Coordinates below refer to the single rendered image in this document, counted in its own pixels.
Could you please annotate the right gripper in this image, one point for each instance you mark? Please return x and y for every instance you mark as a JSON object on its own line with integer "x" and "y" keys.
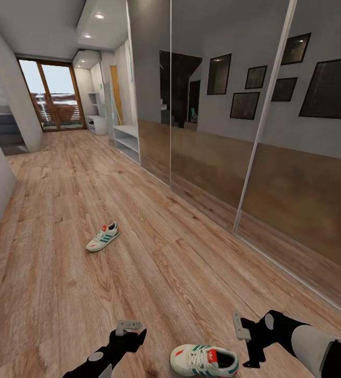
{"x": 255, "y": 345}

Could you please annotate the stairs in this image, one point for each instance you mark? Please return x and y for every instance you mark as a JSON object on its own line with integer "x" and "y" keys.
{"x": 11, "y": 140}

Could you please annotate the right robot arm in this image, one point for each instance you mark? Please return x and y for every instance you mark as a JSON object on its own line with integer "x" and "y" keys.
{"x": 318, "y": 351}

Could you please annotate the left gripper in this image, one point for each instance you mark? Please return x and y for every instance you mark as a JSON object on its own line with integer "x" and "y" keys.
{"x": 128, "y": 342}

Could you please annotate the standing mirror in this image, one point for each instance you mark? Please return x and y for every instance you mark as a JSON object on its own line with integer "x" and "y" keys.
{"x": 109, "y": 112}

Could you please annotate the gym shoe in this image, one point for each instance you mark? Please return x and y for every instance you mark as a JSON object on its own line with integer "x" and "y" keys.
{"x": 105, "y": 236}
{"x": 189, "y": 360}

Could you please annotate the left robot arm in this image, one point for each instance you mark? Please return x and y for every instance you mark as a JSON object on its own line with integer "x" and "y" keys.
{"x": 101, "y": 363}

